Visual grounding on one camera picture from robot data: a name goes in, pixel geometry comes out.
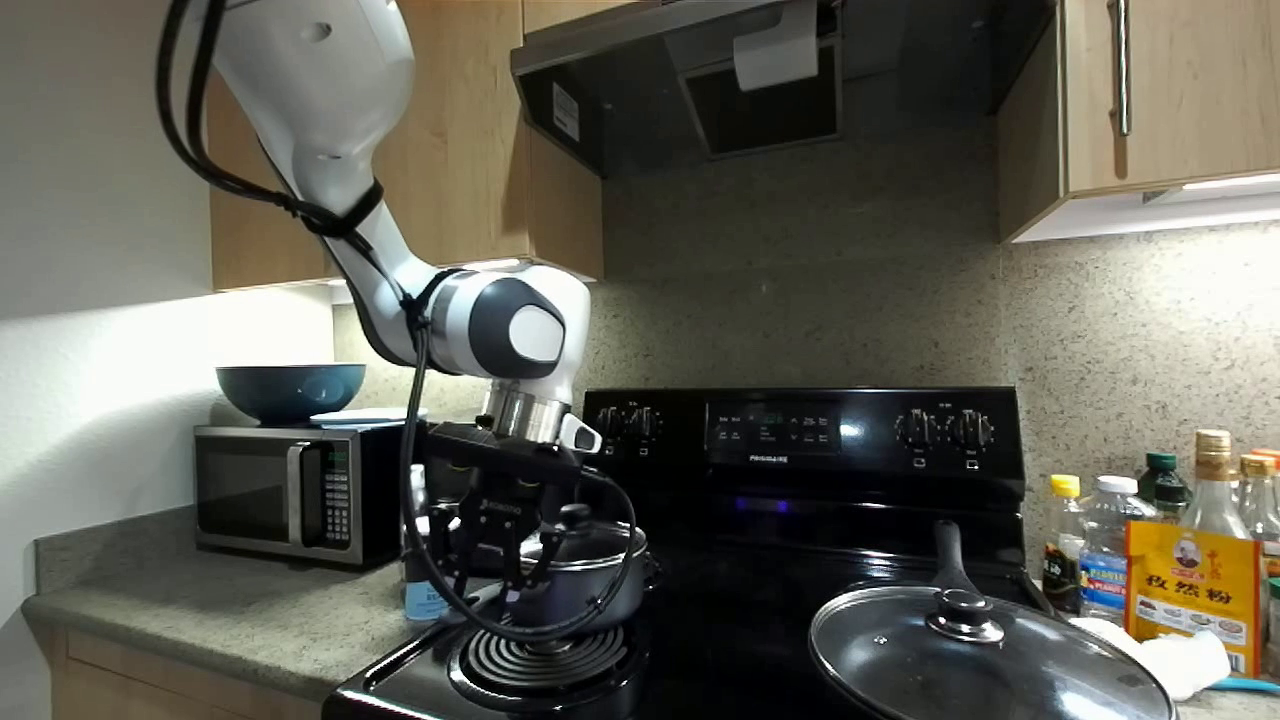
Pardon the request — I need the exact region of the glass pot lid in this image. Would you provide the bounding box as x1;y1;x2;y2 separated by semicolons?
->
519;514;654;577

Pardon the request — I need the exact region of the small grey cooking pot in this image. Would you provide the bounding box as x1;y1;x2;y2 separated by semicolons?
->
507;514;660;641

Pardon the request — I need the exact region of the silver microwave oven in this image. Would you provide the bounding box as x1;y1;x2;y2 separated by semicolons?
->
193;418;413;577

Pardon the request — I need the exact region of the black frying pan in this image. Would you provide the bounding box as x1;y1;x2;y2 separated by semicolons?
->
806;514;1175;720

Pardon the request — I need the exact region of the clear bottle white cap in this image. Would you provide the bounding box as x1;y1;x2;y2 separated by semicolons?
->
1076;471;1153;625

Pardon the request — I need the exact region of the clear bottle tan cap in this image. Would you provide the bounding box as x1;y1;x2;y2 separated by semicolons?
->
1181;424;1252;541

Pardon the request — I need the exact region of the white paper towel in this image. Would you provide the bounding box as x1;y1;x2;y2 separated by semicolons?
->
1065;610;1236;705

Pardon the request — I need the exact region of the white paper tag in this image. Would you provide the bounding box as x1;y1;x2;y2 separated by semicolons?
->
729;0;825;97

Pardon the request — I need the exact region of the blue white canister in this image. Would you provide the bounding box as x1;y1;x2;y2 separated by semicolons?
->
394;537;463;633

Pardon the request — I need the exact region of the wooden wall cabinet metal handle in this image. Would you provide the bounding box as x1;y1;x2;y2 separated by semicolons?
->
990;0;1280;246

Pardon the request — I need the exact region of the teal utensil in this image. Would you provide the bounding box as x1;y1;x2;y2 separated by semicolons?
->
1205;673;1280;698

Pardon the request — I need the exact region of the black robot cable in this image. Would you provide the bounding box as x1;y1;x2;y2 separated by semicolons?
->
157;0;649;643

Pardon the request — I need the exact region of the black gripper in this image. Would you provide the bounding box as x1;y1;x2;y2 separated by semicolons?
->
445;477;590;588

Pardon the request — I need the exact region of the bottle with green cap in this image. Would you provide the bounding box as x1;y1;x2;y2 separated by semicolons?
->
1134;446;1196;524

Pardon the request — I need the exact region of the coil stove burner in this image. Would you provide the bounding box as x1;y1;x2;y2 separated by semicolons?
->
447;617;649;705

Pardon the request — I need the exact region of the dark range hood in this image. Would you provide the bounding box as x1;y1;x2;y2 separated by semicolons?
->
507;0;1059;185

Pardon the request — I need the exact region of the dark bottle yellow cap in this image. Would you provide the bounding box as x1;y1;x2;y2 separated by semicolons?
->
1035;471;1087;621

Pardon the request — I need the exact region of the large glass pan lid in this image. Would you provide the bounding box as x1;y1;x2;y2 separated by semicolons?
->
806;581;1181;720

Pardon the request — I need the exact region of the blue bowl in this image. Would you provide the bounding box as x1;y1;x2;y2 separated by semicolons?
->
217;361;367;431

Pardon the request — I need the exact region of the wooden base cabinet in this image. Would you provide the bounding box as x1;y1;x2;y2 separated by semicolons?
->
47;621;333;720

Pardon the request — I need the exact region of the black electric stove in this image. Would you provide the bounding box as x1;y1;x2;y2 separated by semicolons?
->
320;382;1030;720

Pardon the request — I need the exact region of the white flat plate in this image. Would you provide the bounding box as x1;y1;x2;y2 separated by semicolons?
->
313;405;413;436

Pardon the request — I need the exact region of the bottle with orange cap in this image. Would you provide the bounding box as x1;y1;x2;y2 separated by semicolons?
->
1236;446;1280;569

